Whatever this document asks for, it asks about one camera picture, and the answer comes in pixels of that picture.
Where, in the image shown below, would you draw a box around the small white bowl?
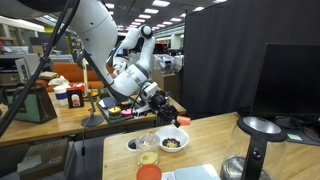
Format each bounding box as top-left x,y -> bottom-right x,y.
125,137 -> 139,152

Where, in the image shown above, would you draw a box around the black yellow tape roll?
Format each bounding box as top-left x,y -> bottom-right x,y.
119,99 -> 133,110

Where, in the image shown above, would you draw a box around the white cup blue band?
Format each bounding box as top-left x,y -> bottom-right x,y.
53,84 -> 70,107

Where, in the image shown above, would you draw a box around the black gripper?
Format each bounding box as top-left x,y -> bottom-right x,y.
148,92 -> 181,129

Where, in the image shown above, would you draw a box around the green sticky note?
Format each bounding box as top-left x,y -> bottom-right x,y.
287,133 -> 303,142

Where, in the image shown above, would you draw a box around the orange sofa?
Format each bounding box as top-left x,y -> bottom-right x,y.
31,61 -> 134,93

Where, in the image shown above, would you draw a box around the black computer monitor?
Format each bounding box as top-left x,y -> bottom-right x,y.
250,42 -> 320,145

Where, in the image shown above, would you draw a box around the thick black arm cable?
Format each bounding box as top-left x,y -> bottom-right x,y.
0,0 -> 80,135

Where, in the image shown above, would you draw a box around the dark red beans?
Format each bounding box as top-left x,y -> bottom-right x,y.
161,137 -> 182,149

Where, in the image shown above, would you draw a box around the black stand cable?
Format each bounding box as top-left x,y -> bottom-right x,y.
80,125 -> 87,169

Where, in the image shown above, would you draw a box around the black plastic tray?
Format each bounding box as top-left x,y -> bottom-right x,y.
96,94 -> 150,125

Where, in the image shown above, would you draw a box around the clear glass jar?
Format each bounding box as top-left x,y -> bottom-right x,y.
134,132 -> 161,167

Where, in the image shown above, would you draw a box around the tan box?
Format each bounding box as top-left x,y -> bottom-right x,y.
36,70 -> 60,81

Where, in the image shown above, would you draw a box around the wooden articulated stand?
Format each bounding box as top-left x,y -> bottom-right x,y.
75,45 -> 105,128

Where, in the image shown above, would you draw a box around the pink tape roll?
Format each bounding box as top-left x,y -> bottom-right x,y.
120,108 -> 137,118

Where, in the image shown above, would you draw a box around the dark green box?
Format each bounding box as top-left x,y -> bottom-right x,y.
97,85 -> 117,99

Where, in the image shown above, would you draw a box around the black picture frame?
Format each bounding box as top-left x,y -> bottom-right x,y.
65,89 -> 85,109

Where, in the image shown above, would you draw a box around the brown cardboard box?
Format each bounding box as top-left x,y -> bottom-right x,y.
151,69 -> 183,102
17,138 -> 71,180

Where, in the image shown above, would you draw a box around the pale yellow grains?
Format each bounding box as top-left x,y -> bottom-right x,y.
139,151 -> 159,166
165,140 -> 178,149

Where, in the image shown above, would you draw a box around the white wrapped equipment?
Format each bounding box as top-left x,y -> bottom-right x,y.
154,54 -> 185,75

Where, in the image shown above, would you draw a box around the white kitchen scale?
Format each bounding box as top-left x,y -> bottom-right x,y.
161,163 -> 222,180

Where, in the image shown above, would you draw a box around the black curtain partition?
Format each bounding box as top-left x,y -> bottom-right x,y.
181,0 -> 320,119

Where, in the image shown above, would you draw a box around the glass electric kettle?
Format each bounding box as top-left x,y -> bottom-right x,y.
219,115 -> 288,180

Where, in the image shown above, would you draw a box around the green black bag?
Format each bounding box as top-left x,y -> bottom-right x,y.
2,84 -> 58,124

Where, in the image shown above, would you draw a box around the white crumpled bag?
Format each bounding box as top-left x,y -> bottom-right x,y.
47,75 -> 71,88

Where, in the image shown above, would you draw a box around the small orange cup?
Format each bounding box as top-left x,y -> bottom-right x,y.
176,115 -> 192,127

